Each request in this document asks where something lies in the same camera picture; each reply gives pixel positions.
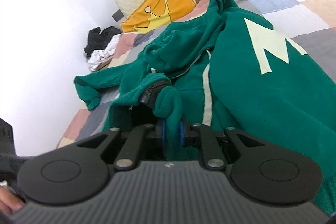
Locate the yellow crown pillow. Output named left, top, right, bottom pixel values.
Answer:
left=121, top=0, right=197, bottom=34

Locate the person's left hand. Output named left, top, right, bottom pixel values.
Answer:
left=0, top=186, right=25, bottom=216

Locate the black clothes pile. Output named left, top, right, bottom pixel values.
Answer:
left=84, top=26, right=122, bottom=59

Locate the white cloth pile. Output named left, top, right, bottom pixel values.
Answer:
left=87, top=34, right=122, bottom=72

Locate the green hooded sweatshirt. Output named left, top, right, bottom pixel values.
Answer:
left=74, top=0, right=335, bottom=214

